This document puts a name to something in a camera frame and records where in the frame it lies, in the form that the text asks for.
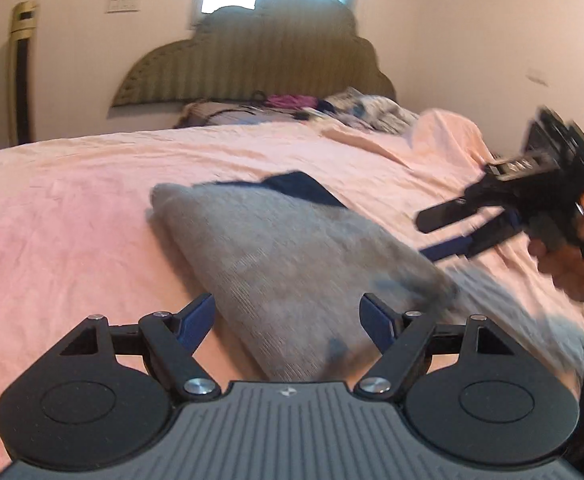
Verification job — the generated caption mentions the crumpled white grey clothes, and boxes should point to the crumpled white grey clothes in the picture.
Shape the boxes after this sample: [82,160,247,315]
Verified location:
[324,88,420,136]

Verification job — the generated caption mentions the magenta garment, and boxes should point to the magenta garment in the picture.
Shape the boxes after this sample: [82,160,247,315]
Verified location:
[265,94,318,110]

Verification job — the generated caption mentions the grey navy sequin sweater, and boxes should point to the grey navy sequin sweater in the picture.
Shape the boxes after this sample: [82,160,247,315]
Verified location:
[150,183,456,382]

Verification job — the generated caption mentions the gold tower fan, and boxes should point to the gold tower fan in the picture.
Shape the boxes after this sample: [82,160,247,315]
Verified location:
[7,0,39,145]

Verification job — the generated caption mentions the person right hand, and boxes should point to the person right hand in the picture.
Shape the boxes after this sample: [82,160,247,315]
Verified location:
[528,215,584,302]

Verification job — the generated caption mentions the olive quilted headboard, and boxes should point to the olive quilted headboard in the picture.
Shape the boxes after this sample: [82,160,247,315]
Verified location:
[112,0,396,107]

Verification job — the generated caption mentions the pink bed blanket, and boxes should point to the pink bed blanket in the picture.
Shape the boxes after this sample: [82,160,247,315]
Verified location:
[0,108,584,480]

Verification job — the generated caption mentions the white wall socket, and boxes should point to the white wall socket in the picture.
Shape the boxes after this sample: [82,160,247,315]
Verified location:
[106,0,140,13]

